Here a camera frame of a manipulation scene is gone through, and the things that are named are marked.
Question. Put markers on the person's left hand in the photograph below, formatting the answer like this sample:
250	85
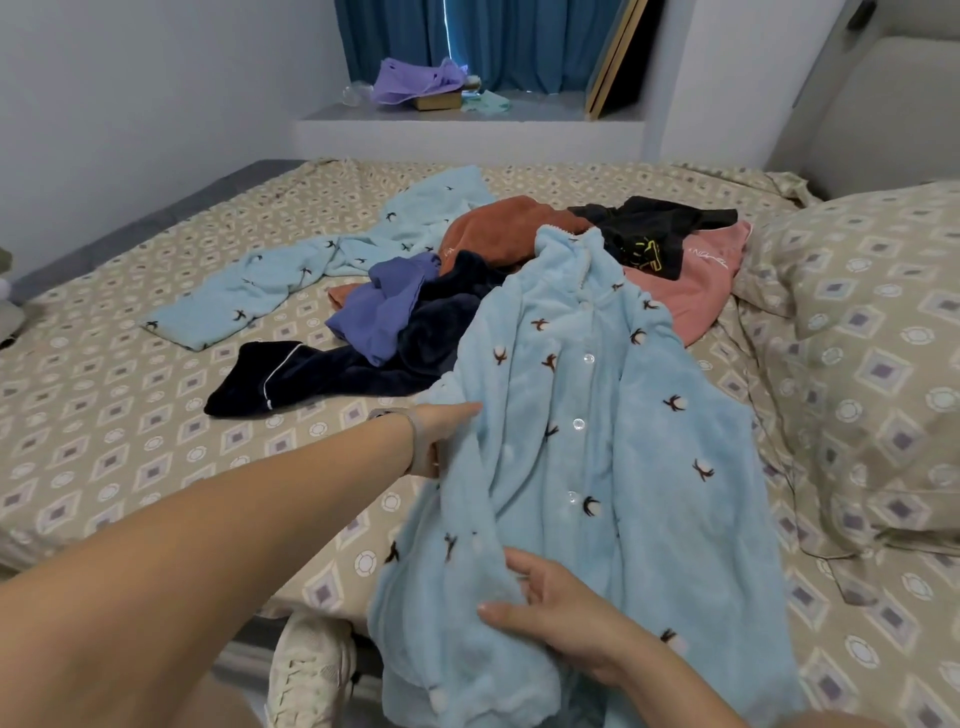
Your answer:
443	432

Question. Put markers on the person's right hand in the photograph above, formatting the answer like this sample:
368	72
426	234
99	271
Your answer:
563	615

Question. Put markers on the navy velvet garment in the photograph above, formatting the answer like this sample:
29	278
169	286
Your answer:
345	360

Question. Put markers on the light blue fleece garment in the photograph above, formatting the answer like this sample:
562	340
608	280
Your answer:
600	480

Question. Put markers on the purple-blue garment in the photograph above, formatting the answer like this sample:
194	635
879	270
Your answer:
383	300

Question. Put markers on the rust brown garment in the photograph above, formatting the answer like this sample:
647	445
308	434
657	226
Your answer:
503	228

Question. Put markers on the light blue fleece pajama pants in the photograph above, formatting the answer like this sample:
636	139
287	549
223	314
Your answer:
285	270

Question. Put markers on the black garment yellow print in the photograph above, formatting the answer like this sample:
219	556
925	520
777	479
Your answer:
653	228

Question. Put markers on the pink shirt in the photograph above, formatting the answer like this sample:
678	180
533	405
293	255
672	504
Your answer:
705	285

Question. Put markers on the bed with patterned beige sheet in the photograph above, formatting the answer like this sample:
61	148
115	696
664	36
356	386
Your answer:
105	420

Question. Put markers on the person's left forearm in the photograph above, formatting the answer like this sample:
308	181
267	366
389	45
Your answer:
180	585

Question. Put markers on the grey band wristwatch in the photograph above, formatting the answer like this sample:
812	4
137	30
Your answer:
413	435

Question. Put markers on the white shoe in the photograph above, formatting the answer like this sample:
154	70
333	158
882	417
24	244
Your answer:
311	668

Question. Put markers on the small wooden box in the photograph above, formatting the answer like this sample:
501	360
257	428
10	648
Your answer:
440	102

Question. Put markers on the teal small item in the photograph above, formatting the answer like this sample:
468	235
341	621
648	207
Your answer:
486	102

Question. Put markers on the clear plastic bag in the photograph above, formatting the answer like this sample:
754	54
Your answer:
354	93

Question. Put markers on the purple cloth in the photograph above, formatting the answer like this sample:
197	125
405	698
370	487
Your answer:
417	78

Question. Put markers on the patterned beige pillow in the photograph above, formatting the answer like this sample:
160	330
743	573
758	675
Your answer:
870	360

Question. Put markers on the blue curtain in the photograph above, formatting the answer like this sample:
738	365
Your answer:
510	38

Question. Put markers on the leaning wooden picture frames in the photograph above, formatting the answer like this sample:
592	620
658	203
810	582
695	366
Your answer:
618	57

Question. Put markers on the grey upholstered headboard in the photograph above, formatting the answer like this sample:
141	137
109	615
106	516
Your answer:
885	98

